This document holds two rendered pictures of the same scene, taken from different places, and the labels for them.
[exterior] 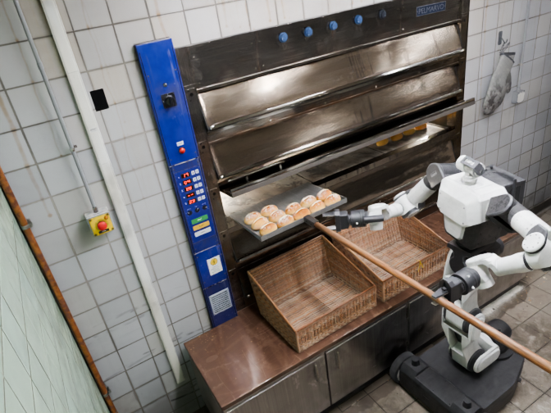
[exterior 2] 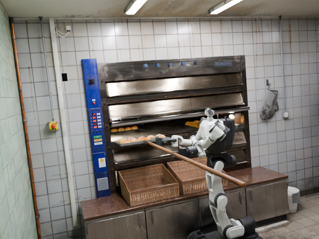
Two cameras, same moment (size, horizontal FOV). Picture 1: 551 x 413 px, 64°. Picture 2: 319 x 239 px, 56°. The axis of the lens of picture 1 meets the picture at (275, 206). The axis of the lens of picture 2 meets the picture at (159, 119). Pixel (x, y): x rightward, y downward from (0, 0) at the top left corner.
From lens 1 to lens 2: 1.60 m
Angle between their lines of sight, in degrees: 24
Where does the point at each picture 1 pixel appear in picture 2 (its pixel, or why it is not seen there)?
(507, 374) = not seen: outside the picture
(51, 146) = (42, 91)
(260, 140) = (131, 107)
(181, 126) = (95, 93)
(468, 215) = (205, 132)
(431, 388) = not seen: outside the picture
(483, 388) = not seen: outside the picture
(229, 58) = (120, 70)
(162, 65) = (91, 67)
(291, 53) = (149, 72)
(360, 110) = (184, 103)
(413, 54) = (214, 82)
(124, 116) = (72, 85)
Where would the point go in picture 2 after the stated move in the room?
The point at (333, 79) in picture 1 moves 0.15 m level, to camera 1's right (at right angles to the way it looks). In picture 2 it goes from (169, 86) to (182, 85)
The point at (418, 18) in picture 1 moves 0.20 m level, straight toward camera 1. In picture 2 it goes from (216, 67) to (211, 67)
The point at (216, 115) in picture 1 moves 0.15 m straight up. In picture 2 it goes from (111, 91) to (110, 78)
